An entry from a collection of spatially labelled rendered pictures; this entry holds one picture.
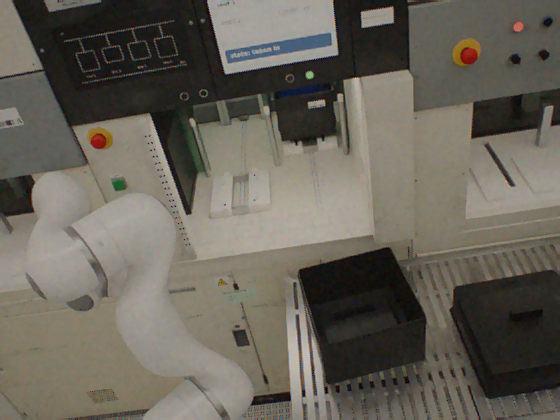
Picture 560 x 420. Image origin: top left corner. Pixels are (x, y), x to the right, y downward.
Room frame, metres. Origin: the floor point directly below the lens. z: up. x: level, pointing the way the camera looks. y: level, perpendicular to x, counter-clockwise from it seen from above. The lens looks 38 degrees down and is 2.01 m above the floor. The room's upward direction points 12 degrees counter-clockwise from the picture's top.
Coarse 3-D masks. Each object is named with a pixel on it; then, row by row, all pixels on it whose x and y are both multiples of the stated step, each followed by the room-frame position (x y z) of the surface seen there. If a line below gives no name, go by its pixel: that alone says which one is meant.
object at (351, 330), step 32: (352, 256) 1.08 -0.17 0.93; (384, 256) 1.09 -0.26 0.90; (320, 288) 1.08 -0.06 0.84; (352, 288) 1.08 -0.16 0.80; (384, 288) 1.09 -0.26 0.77; (320, 320) 1.00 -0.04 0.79; (352, 320) 0.99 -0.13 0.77; (384, 320) 0.97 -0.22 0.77; (416, 320) 0.82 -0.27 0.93; (320, 352) 0.81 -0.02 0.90; (352, 352) 0.81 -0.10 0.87; (384, 352) 0.81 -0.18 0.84; (416, 352) 0.82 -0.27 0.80
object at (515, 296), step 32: (480, 288) 0.93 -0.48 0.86; (512, 288) 0.91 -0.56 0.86; (544, 288) 0.89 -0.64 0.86; (480, 320) 0.83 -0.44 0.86; (512, 320) 0.81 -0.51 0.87; (544, 320) 0.79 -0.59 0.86; (480, 352) 0.74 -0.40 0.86; (512, 352) 0.72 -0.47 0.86; (544, 352) 0.70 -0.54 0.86; (480, 384) 0.71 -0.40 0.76; (512, 384) 0.67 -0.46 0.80; (544, 384) 0.67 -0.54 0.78
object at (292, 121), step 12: (276, 96) 1.89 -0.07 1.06; (300, 96) 1.75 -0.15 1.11; (312, 96) 1.75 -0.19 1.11; (324, 96) 1.74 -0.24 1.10; (276, 108) 1.76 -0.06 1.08; (288, 108) 1.76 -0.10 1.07; (300, 108) 1.75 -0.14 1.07; (312, 108) 1.75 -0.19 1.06; (324, 108) 1.75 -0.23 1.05; (288, 120) 1.76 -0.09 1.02; (300, 120) 1.75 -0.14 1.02; (312, 120) 1.75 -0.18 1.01; (324, 120) 1.75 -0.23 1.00; (336, 120) 1.75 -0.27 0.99; (288, 132) 1.76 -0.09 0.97; (300, 132) 1.75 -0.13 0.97; (312, 132) 1.75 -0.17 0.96; (324, 132) 1.75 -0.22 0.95; (336, 132) 1.74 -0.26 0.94
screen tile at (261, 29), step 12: (216, 0) 1.25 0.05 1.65; (228, 0) 1.25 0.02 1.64; (240, 0) 1.25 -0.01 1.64; (252, 0) 1.24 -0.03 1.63; (264, 0) 1.24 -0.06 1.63; (216, 12) 1.25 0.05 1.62; (228, 12) 1.25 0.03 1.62; (240, 12) 1.25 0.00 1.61; (252, 12) 1.24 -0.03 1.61; (264, 12) 1.24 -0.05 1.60; (252, 24) 1.24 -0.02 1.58; (264, 24) 1.24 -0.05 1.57; (228, 36) 1.25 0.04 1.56; (240, 36) 1.25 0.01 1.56; (252, 36) 1.25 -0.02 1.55; (264, 36) 1.24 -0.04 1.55
